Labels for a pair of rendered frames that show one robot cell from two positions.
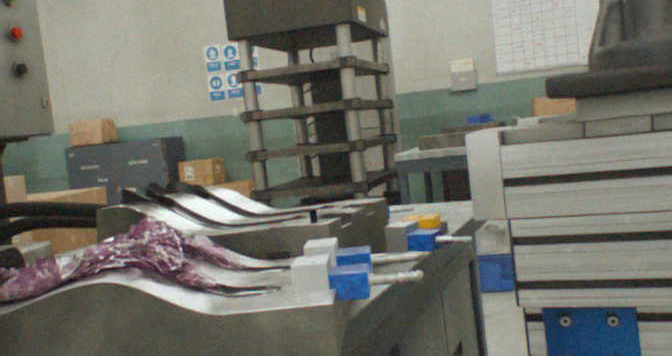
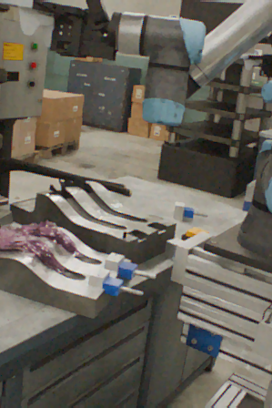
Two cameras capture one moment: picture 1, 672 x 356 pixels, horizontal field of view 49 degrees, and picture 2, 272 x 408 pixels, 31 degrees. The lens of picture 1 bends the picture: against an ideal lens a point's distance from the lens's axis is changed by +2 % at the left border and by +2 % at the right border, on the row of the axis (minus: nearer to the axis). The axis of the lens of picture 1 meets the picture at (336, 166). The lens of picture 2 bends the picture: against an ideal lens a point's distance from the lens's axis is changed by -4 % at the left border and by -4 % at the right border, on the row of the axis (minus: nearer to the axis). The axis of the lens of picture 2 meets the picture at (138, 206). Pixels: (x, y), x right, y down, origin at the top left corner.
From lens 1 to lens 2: 0.57 m
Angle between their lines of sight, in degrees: 18
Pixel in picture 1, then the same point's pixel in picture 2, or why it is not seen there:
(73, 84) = not seen: hidden behind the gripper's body
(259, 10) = (202, 14)
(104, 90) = not seen: hidden behind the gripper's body
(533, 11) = not seen: outside the picture
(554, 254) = (195, 304)
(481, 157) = (179, 257)
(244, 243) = (92, 234)
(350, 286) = (110, 290)
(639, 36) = (249, 236)
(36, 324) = not seen: outside the picture
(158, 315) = (33, 279)
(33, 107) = (33, 103)
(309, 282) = (95, 282)
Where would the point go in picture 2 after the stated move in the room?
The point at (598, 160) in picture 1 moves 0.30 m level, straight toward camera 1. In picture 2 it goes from (221, 277) to (149, 330)
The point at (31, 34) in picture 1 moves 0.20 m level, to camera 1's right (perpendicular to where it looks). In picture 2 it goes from (41, 65) to (84, 69)
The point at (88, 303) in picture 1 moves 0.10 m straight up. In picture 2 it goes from (11, 265) to (12, 226)
